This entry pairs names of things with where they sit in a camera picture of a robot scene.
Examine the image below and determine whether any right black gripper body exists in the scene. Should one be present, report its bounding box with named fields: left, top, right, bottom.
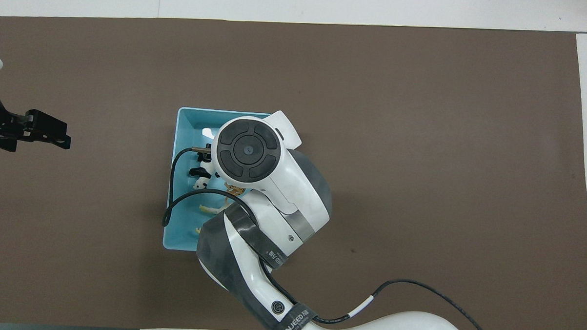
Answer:
left=198, top=142, right=218, bottom=164

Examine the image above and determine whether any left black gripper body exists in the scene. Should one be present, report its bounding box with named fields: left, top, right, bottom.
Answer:
left=24, top=109, right=69, bottom=139

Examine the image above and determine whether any black and white panda toy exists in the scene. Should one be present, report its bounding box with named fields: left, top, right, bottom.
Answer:
left=189, top=163, right=217, bottom=191

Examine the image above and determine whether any orange striped tiger toy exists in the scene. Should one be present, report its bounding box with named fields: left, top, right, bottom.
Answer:
left=223, top=181, right=247, bottom=199

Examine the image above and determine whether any cream white llama toy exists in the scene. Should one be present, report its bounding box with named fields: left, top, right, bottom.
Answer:
left=195, top=203, right=232, bottom=237

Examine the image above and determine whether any light blue storage box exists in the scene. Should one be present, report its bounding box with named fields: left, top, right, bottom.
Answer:
left=162, top=106, right=276, bottom=254

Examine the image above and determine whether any brown table mat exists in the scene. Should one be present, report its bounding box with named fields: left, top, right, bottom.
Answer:
left=0, top=12, right=587, bottom=330

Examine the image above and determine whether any black strap with white label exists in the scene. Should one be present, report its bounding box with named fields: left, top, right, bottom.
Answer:
left=221, top=202, right=293, bottom=272

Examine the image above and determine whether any black strap with Wanjeed print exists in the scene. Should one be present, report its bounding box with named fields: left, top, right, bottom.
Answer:
left=268, top=302, right=319, bottom=330

